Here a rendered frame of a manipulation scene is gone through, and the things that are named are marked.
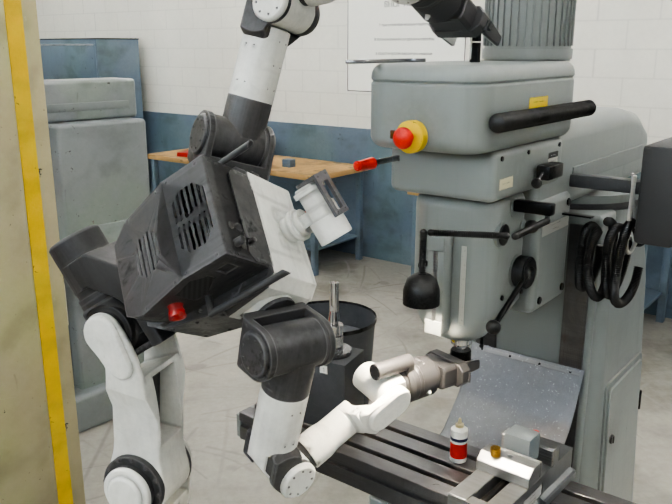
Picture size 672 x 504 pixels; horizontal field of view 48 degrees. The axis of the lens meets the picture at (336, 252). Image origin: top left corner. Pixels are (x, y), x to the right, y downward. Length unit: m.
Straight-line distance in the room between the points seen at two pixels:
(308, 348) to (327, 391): 0.65
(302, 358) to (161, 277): 0.28
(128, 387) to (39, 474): 1.64
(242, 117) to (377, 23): 5.40
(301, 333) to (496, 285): 0.48
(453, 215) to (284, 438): 0.55
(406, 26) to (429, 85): 5.29
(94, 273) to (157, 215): 0.25
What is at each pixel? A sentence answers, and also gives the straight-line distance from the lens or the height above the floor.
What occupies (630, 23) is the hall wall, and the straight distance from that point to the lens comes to 5.89.
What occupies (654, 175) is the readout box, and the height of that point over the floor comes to 1.66.
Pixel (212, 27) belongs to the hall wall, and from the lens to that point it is 8.22.
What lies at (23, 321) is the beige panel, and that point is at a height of 0.96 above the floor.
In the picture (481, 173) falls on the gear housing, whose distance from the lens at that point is 1.47.
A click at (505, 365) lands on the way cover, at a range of 2.11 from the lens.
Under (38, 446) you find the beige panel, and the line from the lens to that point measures 3.16.
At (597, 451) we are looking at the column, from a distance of 2.18.
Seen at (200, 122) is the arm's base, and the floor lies 1.78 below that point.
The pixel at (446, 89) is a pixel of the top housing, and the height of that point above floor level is 1.85.
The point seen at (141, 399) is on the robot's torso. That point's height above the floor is 1.23.
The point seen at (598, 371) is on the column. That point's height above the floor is 1.12.
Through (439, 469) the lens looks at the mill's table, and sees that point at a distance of 1.85.
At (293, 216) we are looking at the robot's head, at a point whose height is 1.62.
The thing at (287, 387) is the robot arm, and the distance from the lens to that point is 1.34.
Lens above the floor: 1.92
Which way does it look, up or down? 15 degrees down
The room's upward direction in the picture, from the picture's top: straight up
